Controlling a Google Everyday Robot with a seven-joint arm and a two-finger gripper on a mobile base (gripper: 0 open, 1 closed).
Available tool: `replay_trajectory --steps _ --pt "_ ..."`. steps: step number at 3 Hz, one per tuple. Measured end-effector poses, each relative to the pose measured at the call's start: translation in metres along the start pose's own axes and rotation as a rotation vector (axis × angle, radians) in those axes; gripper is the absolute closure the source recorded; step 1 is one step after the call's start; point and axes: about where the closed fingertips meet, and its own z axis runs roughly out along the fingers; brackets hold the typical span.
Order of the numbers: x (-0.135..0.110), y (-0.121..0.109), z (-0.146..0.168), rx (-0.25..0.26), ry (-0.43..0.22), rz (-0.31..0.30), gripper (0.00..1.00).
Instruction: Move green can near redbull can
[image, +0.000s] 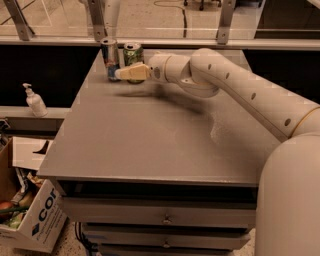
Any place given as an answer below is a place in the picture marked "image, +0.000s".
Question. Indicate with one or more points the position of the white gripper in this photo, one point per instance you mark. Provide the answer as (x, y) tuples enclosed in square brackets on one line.
[(158, 67)]

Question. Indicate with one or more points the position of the green soda can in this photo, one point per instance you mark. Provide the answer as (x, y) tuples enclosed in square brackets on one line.
[(132, 53)]

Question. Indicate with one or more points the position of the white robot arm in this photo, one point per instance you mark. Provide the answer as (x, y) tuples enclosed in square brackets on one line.
[(288, 199)]

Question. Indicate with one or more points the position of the redbull can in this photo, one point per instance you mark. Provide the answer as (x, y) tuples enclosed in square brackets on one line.
[(110, 55)]

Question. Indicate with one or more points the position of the grey drawer cabinet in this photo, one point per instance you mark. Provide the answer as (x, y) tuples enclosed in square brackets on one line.
[(150, 170)]

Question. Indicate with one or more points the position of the white pump bottle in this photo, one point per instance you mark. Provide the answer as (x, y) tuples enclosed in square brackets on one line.
[(35, 102)]

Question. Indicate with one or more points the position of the white cardboard box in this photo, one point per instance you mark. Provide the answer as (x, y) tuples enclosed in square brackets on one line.
[(37, 218)]

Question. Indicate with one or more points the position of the red tomato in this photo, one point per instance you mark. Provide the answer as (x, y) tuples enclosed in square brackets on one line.
[(3, 206)]

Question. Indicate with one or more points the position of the metal railing frame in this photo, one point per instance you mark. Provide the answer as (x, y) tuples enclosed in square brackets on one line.
[(221, 24)]

